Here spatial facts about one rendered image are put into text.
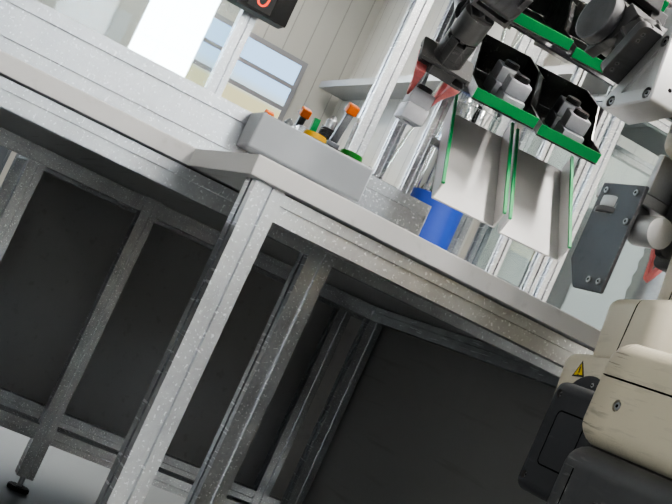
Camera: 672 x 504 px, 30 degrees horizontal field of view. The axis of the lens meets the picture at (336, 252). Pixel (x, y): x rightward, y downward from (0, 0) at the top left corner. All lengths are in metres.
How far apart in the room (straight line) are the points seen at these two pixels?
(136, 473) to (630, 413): 0.67
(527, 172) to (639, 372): 1.18
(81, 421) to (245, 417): 1.74
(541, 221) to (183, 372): 0.96
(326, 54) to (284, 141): 9.39
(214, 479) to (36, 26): 0.75
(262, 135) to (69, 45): 0.33
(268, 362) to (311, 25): 9.41
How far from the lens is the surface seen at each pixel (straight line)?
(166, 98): 2.01
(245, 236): 1.68
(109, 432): 3.74
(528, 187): 2.47
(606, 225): 1.79
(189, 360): 1.68
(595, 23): 1.79
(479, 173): 2.39
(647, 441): 1.32
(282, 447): 3.88
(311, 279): 2.02
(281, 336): 2.01
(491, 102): 2.32
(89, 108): 1.91
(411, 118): 2.24
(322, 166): 2.01
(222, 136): 2.03
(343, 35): 11.45
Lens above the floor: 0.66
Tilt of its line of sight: 4 degrees up
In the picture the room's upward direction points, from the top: 25 degrees clockwise
